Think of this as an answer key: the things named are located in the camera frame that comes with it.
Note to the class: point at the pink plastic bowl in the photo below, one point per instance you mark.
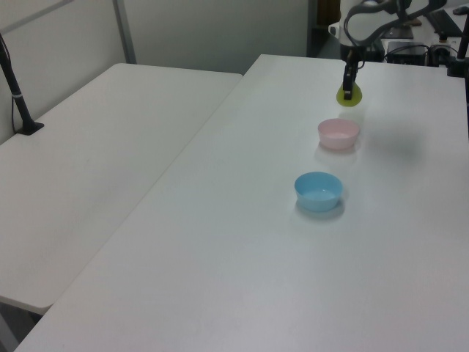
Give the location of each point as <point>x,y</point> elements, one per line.
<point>338,133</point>

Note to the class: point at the blue plastic bowl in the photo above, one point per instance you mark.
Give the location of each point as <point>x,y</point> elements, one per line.
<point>318,194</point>

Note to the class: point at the brown wooden cabinet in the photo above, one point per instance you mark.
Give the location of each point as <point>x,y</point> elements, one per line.
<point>328,12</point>

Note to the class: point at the dark computer mouse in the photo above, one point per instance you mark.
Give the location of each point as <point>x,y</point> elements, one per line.
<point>461,11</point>

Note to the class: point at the green pear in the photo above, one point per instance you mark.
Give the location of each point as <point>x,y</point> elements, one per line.
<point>357,99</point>

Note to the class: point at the brown desk mat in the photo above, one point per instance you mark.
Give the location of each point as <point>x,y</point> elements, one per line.
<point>414,22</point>

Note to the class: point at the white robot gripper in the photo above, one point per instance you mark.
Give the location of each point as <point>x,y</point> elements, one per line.
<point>346,42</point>

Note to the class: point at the black keyboard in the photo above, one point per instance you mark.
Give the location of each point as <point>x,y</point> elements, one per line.
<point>447,23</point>

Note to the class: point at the grey metal partition frame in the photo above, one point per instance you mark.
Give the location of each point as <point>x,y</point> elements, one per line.
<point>124,33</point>

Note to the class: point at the dark green box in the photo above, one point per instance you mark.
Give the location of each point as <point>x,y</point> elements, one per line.
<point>375,51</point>

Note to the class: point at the black camera pole with clamp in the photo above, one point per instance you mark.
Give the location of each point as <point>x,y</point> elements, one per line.
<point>461,47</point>

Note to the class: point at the black monitor stand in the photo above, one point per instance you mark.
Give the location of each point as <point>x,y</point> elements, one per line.
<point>399,33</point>

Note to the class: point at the emergency stop button box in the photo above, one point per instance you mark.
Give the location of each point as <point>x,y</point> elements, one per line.
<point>441,47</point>

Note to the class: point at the black electronics box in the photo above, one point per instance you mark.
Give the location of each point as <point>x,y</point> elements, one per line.
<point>406,52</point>

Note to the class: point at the black clamped camera pole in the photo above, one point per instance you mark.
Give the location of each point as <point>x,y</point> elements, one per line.
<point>18,99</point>

